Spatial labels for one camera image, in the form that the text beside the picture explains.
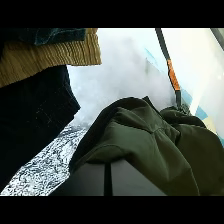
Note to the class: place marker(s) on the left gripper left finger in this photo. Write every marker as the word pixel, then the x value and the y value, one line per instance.
pixel 85 181

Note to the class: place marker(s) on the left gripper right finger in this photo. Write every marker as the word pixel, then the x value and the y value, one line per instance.
pixel 133 181

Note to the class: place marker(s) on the dark green garment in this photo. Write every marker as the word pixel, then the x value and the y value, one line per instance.
pixel 156 143

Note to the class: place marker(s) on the black garment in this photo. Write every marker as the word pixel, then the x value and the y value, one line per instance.
pixel 30 120

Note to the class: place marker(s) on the dark teal garment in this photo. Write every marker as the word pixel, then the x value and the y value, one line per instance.
pixel 50 34

